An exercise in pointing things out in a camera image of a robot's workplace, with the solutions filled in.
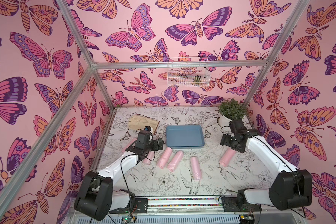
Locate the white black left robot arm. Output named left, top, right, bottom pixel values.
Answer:
left=74, top=129, right=164, bottom=221

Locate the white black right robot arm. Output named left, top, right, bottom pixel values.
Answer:
left=220, top=119, right=312, bottom=211

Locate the blue plastic storage box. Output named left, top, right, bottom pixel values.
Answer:
left=166, top=125, right=205, bottom=149

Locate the cream work glove red cuff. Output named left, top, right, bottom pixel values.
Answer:
left=128, top=114, right=160, bottom=134

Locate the green plant in white pot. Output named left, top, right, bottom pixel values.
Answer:
left=217, top=99, right=246, bottom=127

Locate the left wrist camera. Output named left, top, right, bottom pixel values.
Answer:
left=142, top=126, right=152, bottom=134

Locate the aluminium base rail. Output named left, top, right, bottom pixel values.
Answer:
left=109, top=195, right=262, bottom=215

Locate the white wire wall basket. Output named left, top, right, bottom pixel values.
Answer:
left=166, top=57, right=211, bottom=88

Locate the aluminium frame top bar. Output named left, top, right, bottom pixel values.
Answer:
left=94, top=60, right=268, bottom=70

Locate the aluminium frame post left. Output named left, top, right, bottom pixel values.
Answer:
left=57, top=1, right=114, bottom=110

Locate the aluminium frame post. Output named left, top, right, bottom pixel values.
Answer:
left=57, top=1, right=114, bottom=110
left=243, top=0, right=310, bottom=108

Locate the aluminium frame post right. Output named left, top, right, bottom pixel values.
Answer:
left=243, top=0, right=310, bottom=108

